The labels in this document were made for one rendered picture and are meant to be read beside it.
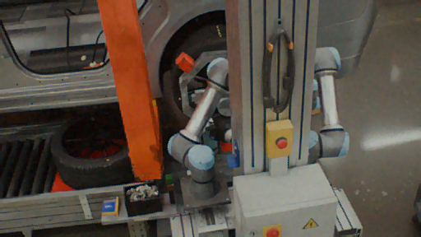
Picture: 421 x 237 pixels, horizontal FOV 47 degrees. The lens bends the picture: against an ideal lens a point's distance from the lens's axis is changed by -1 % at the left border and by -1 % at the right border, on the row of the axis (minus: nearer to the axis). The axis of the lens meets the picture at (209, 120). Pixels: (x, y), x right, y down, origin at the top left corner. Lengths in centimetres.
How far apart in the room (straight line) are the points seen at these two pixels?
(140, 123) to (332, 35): 131
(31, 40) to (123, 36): 167
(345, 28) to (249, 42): 166
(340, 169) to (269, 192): 199
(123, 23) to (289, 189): 111
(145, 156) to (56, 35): 148
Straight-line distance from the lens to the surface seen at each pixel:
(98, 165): 312
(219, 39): 287
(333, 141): 233
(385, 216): 346
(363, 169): 375
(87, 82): 315
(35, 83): 323
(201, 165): 221
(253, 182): 182
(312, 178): 184
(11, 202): 327
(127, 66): 245
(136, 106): 258
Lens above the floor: 250
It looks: 37 degrees down
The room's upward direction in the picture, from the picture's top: 5 degrees counter-clockwise
